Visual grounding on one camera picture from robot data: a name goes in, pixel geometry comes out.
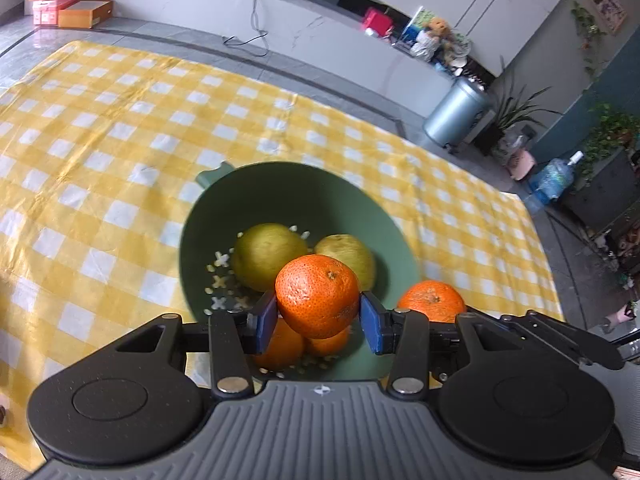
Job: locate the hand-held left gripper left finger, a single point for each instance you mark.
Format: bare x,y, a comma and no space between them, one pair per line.
265,322

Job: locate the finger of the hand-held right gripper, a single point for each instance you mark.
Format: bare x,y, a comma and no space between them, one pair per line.
565,340

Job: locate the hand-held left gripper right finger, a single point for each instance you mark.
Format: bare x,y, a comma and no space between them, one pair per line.
372,322

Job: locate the orange mandarin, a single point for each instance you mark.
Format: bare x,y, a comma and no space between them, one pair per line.
327,346
280,347
317,295
430,300

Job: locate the large round brownish-yellow fruit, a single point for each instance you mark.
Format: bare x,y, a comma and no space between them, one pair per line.
265,255

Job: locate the yellow-green pear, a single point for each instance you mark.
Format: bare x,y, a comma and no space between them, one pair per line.
345,252

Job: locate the green colander bowl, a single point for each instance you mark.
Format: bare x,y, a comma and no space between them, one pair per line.
300,195

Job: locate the dark grey cabinet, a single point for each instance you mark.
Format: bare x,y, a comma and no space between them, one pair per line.
605,190

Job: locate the blue water jug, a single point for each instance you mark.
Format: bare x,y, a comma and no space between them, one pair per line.
552,180

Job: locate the pink pig-shaped appliance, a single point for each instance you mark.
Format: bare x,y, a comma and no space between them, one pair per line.
522,162

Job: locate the white plastic bag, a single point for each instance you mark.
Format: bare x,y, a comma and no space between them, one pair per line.
510,145

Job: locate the trailing green vine plant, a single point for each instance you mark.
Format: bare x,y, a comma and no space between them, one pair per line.
612,130

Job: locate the silver pedal trash can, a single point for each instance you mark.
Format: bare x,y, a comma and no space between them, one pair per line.
455,115

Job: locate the yellow checked tablecloth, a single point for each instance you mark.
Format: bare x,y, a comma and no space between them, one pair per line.
125,135

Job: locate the long-leaved potted plant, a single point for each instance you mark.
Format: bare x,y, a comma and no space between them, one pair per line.
510,110

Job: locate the round painted fan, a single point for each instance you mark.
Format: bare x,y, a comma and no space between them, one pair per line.
457,45

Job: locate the white marble television console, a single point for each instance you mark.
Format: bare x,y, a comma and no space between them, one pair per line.
310,35

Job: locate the red box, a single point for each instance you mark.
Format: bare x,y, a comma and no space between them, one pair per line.
376,21

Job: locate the brown teddy bear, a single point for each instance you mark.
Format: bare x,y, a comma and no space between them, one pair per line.
437,27

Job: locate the colourful picture board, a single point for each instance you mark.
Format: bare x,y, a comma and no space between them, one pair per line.
417,15

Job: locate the orange cardboard box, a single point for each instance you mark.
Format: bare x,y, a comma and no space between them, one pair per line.
82,16

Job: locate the pink cardboard box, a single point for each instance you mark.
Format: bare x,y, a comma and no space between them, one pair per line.
47,10

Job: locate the hanging wall vine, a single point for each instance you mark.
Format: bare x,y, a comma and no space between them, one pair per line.
587,27

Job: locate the framed wall picture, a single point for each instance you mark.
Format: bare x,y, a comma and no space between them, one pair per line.
606,4

